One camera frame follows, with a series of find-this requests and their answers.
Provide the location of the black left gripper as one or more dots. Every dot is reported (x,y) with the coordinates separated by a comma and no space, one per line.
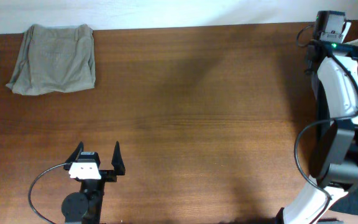
(109,175)

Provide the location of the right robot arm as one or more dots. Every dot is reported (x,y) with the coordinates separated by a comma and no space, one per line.
(333,68)

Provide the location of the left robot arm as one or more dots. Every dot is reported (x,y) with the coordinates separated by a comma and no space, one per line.
(85,205)

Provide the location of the folded khaki shorts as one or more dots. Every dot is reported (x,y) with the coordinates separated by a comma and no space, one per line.
(54,60)

